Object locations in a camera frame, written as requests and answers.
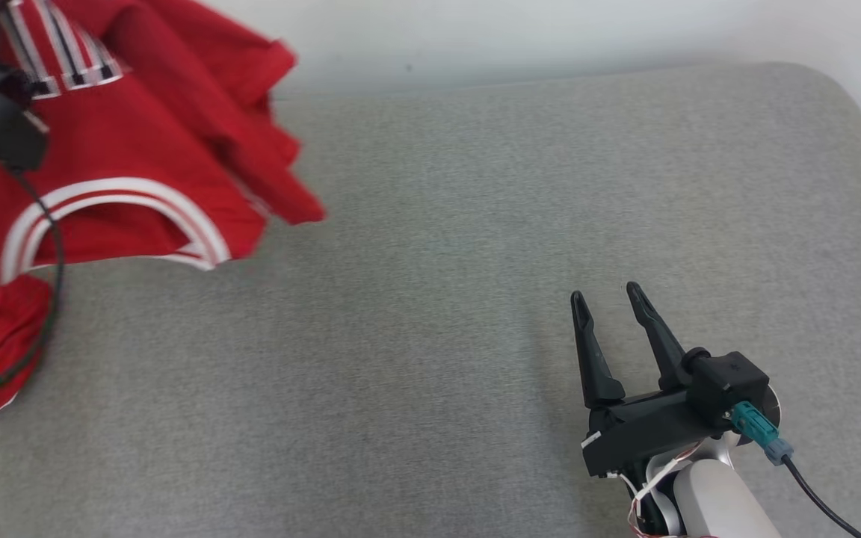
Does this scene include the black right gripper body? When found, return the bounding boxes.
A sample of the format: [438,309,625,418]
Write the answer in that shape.
[582,387,732,479]

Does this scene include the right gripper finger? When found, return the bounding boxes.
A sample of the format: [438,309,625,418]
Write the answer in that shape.
[626,282,691,392]
[570,291,626,409]

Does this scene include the red basketball jersey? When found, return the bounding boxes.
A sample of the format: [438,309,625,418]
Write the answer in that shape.
[0,0,327,419]

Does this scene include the teal cable connector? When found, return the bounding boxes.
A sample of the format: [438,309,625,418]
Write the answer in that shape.
[729,401,794,465]

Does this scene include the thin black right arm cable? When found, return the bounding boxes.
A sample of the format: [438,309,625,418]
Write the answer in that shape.
[782,456,861,538]

